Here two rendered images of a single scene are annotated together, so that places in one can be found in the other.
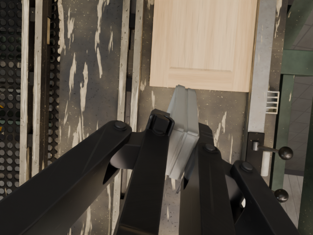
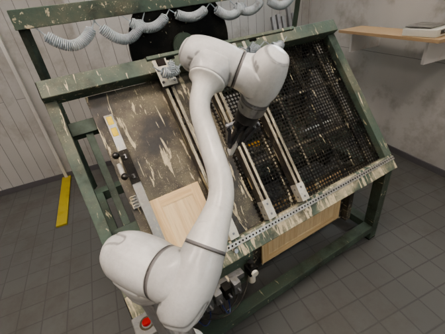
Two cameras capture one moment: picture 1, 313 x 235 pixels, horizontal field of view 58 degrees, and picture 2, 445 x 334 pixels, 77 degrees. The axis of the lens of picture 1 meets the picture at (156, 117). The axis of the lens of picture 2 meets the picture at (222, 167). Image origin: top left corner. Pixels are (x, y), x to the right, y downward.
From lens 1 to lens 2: 0.90 m
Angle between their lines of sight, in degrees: 23
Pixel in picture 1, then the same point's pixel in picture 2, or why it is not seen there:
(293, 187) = not seen: outside the picture
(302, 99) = (25, 261)
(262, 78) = (147, 210)
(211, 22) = (184, 224)
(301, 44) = (65, 294)
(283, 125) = (115, 196)
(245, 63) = (157, 214)
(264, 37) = (156, 230)
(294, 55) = not seen: hidden behind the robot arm
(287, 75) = (127, 222)
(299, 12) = not seen: hidden behind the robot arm
